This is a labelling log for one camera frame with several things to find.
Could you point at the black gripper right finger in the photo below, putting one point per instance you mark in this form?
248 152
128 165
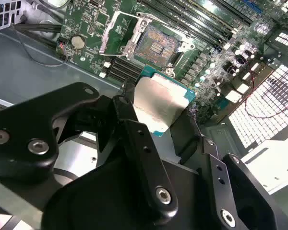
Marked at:
244 187

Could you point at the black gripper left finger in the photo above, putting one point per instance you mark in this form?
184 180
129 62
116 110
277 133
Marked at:
21 134

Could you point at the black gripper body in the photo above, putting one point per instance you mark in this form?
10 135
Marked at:
105 203

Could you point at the silver CPU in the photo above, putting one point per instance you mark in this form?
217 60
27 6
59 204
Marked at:
158 100

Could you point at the metal socket cover frame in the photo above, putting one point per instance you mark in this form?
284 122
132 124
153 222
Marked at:
137 33

